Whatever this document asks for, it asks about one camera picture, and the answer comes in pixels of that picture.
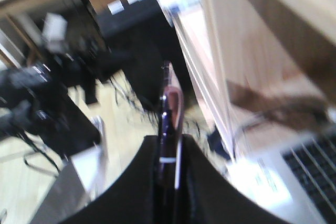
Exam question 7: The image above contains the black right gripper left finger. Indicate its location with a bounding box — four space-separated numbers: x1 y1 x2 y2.
62 135 157 223

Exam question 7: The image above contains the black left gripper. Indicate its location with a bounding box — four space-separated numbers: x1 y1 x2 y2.
42 36 110 103

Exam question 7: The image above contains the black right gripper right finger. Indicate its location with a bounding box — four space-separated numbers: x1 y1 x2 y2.
177 134 285 223

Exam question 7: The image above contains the black smartphone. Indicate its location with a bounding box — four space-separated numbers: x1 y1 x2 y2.
155 61 184 223

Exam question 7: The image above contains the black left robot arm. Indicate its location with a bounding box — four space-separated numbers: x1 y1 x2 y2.
1 39 103 158

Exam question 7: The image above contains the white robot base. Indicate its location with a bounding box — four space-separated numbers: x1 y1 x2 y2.
28 116 108 224

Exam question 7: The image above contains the black computer tower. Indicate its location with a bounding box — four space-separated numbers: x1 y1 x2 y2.
96 0 192 111

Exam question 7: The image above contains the silver laptop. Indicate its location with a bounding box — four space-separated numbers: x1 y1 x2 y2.
226 124 335 223

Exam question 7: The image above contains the wooden shelf unit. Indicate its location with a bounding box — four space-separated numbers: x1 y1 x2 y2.
161 0 335 160

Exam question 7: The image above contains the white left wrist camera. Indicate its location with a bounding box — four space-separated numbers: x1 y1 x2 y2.
42 13 68 53

